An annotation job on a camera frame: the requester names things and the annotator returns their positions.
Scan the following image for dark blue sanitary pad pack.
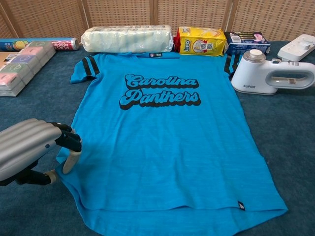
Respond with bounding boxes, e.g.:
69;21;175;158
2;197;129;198
223;31;271;56

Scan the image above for teal carpet table cover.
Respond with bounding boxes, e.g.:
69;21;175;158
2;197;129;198
0;40;315;236

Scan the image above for white tissue paper pack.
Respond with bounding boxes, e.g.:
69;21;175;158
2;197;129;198
80;24;175;54

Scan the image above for wooden rattan folding screen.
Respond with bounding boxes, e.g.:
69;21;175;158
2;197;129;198
0;0;315;43

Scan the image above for white handheld garment steamer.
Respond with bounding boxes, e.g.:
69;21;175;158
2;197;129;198
230;49;315;96

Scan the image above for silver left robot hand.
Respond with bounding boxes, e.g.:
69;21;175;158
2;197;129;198
0;118;82;187

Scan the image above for blue Carolina Panthers t-shirt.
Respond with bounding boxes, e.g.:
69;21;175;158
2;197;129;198
56;52;288;236

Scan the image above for pastel pocket tissue pack stack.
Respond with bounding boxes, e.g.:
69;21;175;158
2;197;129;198
0;41;57;97

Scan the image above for white power strip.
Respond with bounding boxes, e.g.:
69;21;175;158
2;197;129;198
277;33;315;62

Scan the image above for blue plastic wrap roll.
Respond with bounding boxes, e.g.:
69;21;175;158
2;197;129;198
0;37;80;52

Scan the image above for yellow biscuit pack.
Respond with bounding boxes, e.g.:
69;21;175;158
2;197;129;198
174;26;227;57

